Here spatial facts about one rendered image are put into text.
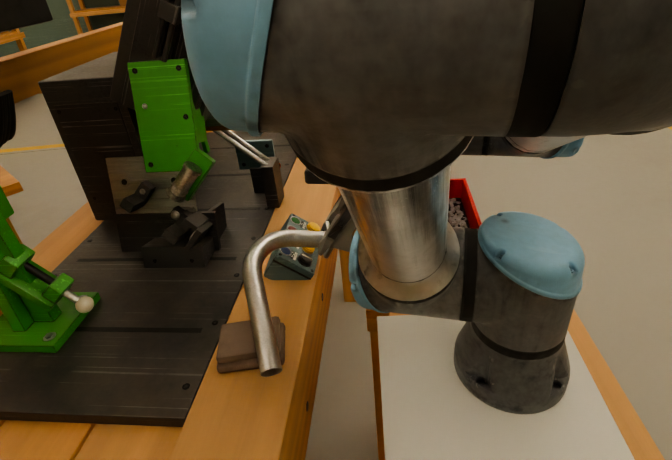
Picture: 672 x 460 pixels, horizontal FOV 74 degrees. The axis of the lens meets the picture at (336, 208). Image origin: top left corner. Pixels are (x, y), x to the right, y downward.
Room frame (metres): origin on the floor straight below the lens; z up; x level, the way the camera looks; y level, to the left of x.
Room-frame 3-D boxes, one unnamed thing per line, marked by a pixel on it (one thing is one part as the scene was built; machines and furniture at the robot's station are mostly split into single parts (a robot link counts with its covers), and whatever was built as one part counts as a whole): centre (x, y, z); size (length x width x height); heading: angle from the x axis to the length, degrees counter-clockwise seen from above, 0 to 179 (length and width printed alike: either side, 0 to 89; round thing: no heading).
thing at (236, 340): (0.49, 0.15, 0.91); 0.10 x 0.08 x 0.03; 92
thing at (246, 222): (0.95, 0.36, 0.89); 1.10 x 0.42 x 0.02; 171
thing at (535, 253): (0.41, -0.21, 1.06); 0.13 x 0.12 x 0.14; 73
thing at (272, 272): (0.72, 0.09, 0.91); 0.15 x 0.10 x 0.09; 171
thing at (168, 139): (0.87, 0.30, 1.17); 0.13 x 0.12 x 0.20; 171
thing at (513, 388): (0.42, -0.22, 0.94); 0.15 x 0.15 x 0.10
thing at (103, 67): (1.08, 0.48, 1.07); 0.30 x 0.18 x 0.34; 171
